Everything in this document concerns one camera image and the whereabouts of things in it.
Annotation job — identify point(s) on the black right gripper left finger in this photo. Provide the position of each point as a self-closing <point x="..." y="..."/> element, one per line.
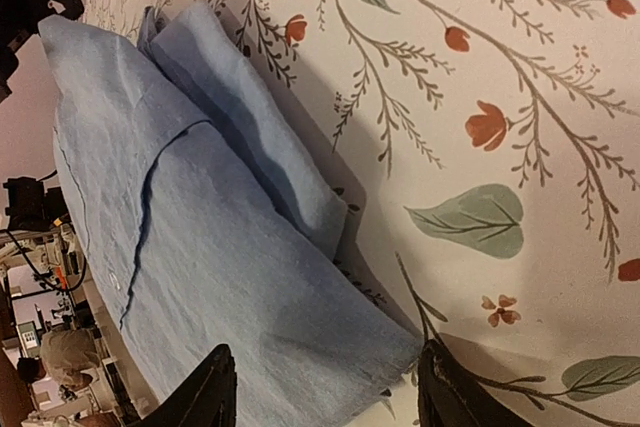
<point x="206" y="398"/>

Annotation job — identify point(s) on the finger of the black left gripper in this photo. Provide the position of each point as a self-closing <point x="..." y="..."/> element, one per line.
<point x="20" y="18"/>

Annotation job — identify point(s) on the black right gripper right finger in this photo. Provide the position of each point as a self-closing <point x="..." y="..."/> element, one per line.
<point x="449" y="396"/>

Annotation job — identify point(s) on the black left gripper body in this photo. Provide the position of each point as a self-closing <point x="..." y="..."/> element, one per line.
<point x="9" y="63"/>

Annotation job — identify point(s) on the light blue shirt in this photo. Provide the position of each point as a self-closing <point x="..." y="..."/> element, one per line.
<point x="205" y="221"/>

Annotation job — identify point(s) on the floral patterned tablecloth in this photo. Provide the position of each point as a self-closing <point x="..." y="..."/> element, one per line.
<point x="488" y="153"/>

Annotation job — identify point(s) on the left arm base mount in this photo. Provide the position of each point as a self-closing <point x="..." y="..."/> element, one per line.
<point x="32" y="207"/>

